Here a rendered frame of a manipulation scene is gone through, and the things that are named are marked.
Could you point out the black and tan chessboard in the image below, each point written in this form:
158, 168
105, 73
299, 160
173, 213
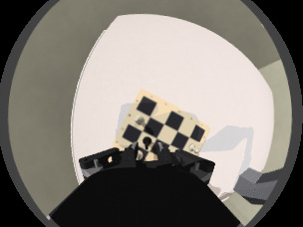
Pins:
164, 123

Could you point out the white chess piece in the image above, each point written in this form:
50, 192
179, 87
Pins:
140, 156
139, 119

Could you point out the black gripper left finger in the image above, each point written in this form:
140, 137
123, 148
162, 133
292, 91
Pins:
99, 161

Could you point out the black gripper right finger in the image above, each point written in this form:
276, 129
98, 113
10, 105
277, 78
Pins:
197, 165

